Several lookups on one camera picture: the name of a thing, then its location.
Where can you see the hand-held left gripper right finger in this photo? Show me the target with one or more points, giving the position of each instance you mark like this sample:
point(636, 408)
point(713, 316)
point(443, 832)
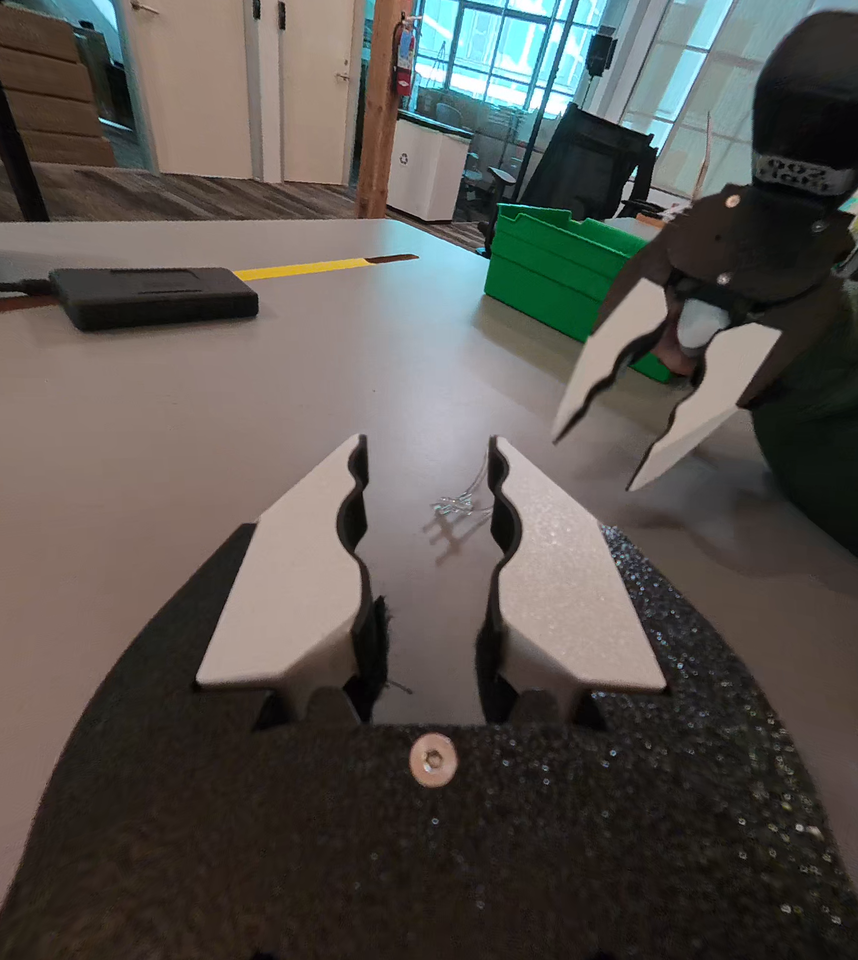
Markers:
point(571, 585)

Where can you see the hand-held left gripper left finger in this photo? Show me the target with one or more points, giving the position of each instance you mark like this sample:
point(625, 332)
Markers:
point(286, 577)

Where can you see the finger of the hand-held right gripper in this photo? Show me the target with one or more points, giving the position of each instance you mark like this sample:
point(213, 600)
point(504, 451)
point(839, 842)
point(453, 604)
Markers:
point(613, 352)
point(706, 397)

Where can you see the person's right forearm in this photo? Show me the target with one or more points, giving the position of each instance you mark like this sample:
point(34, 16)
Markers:
point(841, 420)

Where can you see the person's right hand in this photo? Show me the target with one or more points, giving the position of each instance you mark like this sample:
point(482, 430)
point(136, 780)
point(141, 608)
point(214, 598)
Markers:
point(678, 360)

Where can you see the green plastic bin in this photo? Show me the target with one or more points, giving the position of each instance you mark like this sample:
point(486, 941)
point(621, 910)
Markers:
point(549, 277)

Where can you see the black office chair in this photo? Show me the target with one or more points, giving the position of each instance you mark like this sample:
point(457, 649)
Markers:
point(586, 169)

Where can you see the white recycling bin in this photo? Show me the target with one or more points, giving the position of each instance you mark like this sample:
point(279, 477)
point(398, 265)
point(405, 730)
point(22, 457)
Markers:
point(429, 169)

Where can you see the yellow tape strip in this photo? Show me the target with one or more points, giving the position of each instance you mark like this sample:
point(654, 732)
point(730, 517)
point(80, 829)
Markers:
point(301, 268)

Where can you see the black flat case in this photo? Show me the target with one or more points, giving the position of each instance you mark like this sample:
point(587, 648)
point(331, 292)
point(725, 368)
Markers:
point(151, 296)

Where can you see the red fire extinguisher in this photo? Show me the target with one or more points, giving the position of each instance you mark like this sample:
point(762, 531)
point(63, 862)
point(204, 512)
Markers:
point(403, 56)

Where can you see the white door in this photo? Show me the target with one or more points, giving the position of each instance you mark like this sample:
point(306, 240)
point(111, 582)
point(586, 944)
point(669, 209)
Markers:
point(320, 90)
point(203, 90)

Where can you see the black stand pole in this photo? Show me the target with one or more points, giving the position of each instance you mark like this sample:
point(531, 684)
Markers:
point(5, 112)

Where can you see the black wall speaker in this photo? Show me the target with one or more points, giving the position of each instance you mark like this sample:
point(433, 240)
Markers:
point(604, 49)

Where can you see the wooden post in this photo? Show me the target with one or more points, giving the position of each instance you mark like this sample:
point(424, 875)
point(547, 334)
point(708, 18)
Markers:
point(382, 112)

